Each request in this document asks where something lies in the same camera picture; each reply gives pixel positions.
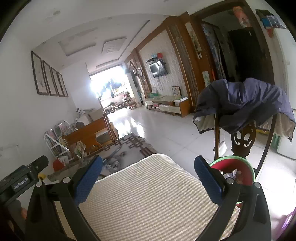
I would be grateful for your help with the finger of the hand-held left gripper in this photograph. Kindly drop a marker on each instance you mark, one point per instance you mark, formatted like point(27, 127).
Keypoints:
point(39, 162)

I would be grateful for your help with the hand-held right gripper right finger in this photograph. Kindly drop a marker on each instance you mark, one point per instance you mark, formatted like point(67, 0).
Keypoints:
point(207, 178)

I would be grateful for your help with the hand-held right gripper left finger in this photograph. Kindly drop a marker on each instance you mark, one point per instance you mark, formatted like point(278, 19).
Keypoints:
point(89, 178)

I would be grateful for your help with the red basin green rim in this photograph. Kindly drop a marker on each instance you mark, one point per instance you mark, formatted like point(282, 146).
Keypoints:
point(218, 165)

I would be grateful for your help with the yellow tape roll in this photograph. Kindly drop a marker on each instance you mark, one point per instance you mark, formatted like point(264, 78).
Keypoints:
point(42, 178)

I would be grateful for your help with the red bag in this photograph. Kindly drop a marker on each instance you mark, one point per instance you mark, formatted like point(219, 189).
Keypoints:
point(57, 165)

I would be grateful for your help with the white metal rack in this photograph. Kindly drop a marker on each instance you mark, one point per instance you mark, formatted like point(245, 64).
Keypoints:
point(52, 146)

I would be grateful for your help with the white face mask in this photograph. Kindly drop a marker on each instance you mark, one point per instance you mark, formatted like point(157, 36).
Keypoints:
point(223, 149)

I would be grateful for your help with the carved wooden chair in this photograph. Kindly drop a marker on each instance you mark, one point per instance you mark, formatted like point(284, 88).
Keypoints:
point(242, 146)

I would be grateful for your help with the white round appliance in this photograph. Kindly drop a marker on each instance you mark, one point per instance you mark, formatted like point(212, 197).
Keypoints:
point(82, 120)

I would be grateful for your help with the grey patterned tablecloth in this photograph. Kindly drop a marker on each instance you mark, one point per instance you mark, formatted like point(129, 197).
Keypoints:
point(136, 143)

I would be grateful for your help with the panda plush toy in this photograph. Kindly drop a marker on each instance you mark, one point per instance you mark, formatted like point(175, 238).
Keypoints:
point(79, 112)

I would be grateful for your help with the white balance bike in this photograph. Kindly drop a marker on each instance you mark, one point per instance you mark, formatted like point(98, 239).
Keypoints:
point(113, 109)

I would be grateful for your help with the wooden television cabinet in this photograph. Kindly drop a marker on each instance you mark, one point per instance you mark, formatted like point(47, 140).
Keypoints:
point(171, 106)

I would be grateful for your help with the dark blue jacket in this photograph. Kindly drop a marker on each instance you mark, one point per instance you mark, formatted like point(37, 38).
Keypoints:
point(245, 102)

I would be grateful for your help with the purple plastic stool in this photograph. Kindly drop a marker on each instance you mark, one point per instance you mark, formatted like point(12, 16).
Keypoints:
point(289, 217)

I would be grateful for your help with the small framed picture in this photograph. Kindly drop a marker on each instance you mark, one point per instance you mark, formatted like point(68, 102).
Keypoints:
point(176, 91)

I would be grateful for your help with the row of hanging clothes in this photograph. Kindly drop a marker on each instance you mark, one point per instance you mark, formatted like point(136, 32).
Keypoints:
point(113, 88)

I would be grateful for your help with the dark door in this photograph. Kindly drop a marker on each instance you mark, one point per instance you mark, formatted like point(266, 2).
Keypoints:
point(247, 58)

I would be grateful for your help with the blue patterned door curtain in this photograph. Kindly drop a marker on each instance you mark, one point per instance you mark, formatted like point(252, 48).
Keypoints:
point(214, 51)

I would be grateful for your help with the square ceiling light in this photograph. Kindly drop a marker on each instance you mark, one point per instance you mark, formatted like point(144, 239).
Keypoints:
point(114, 46)

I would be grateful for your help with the red hanging ornament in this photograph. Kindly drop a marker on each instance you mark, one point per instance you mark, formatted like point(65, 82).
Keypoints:
point(241, 17)

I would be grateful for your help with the framed wall picture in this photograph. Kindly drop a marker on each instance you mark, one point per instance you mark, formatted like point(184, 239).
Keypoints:
point(49, 78)
point(57, 82)
point(62, 85)
point(39, 74)

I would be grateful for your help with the small wall scroll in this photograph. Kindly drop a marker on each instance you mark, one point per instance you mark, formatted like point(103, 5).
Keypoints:
point(207, 77)

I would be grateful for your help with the round wall clock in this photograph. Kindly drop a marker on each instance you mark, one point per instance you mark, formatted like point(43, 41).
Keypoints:
point(140, 73)

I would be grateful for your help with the wall television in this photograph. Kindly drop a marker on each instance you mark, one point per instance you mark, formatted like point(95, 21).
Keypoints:
point(158, 69)

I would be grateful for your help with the wall shelf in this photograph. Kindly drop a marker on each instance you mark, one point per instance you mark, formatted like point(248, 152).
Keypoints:
point(156, 58)

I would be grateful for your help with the tall wall scroll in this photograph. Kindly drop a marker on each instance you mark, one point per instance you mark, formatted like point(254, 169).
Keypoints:
point(193, 39)

